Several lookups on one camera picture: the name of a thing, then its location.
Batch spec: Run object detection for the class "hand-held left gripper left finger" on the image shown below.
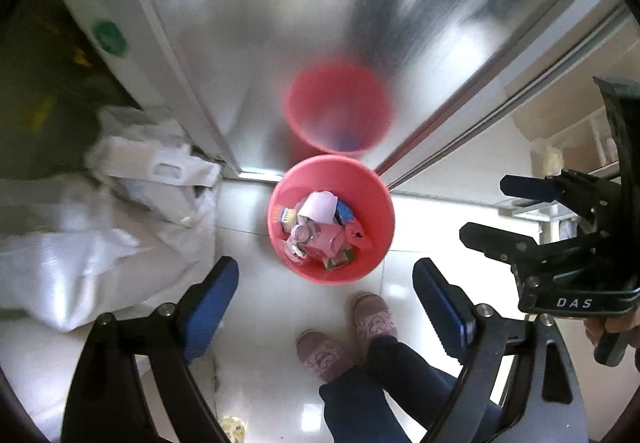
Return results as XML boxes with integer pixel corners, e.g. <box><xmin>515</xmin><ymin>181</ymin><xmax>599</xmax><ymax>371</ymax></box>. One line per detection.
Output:
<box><xmin>61</xmin><ymin>255</ymin><xmax>241</xmax><ymax>443</ymax></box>

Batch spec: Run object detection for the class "white shelf rack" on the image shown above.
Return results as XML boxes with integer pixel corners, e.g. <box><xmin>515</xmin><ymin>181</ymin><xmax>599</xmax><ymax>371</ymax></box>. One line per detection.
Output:
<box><xmin>497</xmin><ymin>113</ymin><xmax>626</xmax><ymax>244</ymax></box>

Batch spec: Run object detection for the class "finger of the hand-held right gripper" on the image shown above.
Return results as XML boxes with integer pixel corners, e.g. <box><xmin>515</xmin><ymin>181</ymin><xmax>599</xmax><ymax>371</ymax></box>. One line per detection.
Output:
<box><xmin>500</xmin><ymin>174</ymin><xmax>568</xmax><ymax>204</ymax></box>
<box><xmin>459</xmin><ymin>221</ymin><xmax>543</xmax><ymax>274</ymax></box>

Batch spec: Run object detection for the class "pink printed carton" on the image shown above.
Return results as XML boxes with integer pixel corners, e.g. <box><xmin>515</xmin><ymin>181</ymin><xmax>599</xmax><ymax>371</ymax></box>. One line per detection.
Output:
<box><xmin>287</xmin><ymin>218</ymin><xmax>363</xmax><ymax>264</ymax></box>

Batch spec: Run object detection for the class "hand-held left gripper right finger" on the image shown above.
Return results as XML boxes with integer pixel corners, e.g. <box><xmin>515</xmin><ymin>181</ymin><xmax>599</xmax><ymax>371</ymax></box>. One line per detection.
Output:
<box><xmin>411</xmin><ymin>258</ymin><xmax>590</xmax><ymax>443</ymax></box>

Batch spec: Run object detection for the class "green round sticker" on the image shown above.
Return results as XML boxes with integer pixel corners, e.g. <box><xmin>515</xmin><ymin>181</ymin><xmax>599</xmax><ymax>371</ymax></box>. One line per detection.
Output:
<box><xmin>92</xmin><ymin>20</ymin><xmax>126</xmax><ymax>56</ymax></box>

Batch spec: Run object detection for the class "pink slipper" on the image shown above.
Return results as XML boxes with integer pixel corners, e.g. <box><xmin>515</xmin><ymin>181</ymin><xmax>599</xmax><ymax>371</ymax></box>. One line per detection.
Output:
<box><xmin>296</xmin><ymin>330</ymin><xmax>351</xmax><ymax>384</ymax></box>
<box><xmin>352</xmin><ymin>293</ymin><xmax>398</xmax><ymax>354</ymax></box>

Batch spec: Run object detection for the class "yellow plastic wrapper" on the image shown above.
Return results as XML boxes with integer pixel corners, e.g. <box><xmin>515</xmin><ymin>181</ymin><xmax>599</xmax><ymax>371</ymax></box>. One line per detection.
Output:
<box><xmin>218</xmin><ymin>415</ymin><xmax>247</xmax><ymax>443</ymax></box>

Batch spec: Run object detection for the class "red plastic bucket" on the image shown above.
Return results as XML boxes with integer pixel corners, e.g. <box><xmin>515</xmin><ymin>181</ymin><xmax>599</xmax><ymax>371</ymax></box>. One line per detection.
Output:
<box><xmin>267</xmin><ymin>154</ymin><xmax>397</xmax><ymax>286</ymax></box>

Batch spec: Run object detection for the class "white woven sack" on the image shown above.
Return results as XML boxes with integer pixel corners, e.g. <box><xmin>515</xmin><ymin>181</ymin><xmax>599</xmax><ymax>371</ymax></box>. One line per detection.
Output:
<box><xmin>127</xmin><ymin>175</ymin><xmax>222</xmax><ymax>269</ymax></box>
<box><xmin>0</xmin><ymin>183</ymin><xmax>221</xmax><ymax>334</ymax></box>

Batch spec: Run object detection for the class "white paper sheet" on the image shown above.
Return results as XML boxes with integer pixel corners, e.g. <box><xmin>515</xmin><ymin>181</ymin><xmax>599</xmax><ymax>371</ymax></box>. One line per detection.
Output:
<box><xmin>299</xmin><ymin>192</ymin><xmax>337</xmax><ymax>224</ymax></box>

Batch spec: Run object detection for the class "white green carton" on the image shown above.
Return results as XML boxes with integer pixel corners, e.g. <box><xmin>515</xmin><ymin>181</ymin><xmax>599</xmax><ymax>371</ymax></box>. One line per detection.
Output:
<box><xmin>322</xmin><ymin>248</ymin><xmax>356</xmax><ymax>271</ymax></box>

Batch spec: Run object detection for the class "person's left leg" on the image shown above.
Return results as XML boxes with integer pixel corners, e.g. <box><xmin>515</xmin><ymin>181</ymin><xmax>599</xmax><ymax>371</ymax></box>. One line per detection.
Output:
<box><xmin>318</xmin><ymin>363</ymin><xmax>401</xmax><ymax>443</ymax></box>

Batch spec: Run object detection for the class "white platform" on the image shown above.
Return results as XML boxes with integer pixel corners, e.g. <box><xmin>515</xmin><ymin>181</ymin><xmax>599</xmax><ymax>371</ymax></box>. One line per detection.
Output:
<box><xmin>0</xmin><ymin>305</ymin><xmax>166</xmax><ymax>443</ymax></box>

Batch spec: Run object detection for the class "white plastic bag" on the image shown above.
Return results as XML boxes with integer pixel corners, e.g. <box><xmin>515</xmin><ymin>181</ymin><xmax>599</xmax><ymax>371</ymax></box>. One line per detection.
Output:
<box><xmin>86</xmin><ymin>105</ymin><xmax>223</xmax><ymax>224</ymax></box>

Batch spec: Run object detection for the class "person's right hand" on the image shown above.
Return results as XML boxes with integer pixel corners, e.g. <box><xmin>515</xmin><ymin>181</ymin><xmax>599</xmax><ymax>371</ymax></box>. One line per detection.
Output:
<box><xmin>584</xmin><ymin>303</ymin><xmax>640</xmax><ymax>350</ymax></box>

